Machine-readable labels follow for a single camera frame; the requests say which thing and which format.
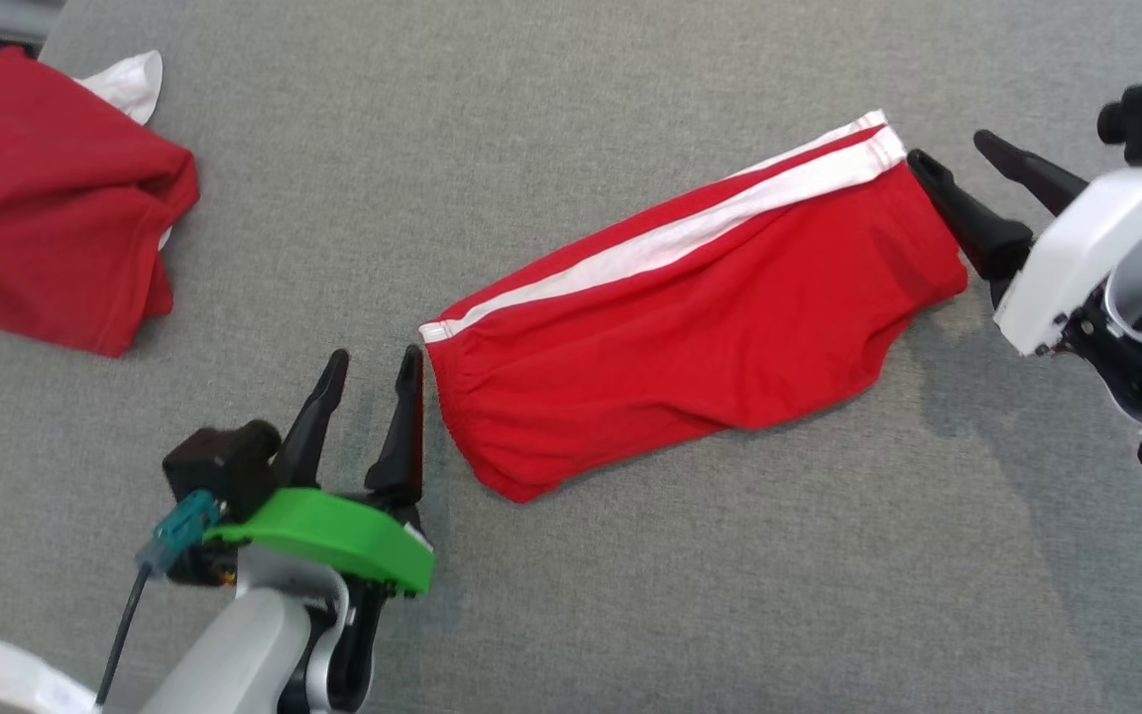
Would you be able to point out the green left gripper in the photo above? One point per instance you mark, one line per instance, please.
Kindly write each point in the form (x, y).
(333, 531)

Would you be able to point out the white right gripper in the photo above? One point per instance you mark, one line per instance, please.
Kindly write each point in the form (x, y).
(1077, 258)

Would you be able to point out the teal left camera connector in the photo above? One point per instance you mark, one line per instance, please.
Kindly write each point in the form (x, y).
(179, 526)

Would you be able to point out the red jersey with white sleeves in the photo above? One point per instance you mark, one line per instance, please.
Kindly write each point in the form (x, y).
(46, 198)

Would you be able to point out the red shorts with white stripes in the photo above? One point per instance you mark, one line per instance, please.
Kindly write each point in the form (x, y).
(680, 337)

